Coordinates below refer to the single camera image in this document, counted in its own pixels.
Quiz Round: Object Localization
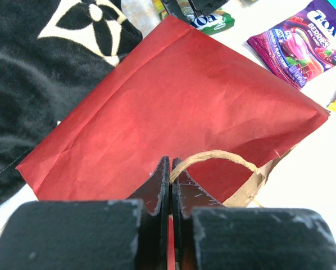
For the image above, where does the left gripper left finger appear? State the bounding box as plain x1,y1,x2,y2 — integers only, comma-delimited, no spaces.
0,157,170,269

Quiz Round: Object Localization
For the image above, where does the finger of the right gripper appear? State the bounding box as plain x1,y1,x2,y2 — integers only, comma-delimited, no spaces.
161,0,190,17
189,0,229,14

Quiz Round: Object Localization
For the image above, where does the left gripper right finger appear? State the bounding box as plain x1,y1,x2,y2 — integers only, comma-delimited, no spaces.
171,171,336,269

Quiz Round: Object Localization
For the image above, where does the dark green fox's packet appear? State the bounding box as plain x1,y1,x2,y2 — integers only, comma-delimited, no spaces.
152,0,235,36

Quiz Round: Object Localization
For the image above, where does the red brown paper bag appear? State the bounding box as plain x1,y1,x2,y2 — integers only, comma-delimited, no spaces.
18,17,329,205

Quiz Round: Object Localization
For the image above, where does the purple snack packet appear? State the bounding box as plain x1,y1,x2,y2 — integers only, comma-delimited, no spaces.
247,0,336,89

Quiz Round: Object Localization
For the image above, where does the black floral pillow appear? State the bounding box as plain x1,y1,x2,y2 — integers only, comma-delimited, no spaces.
0,1,143,205

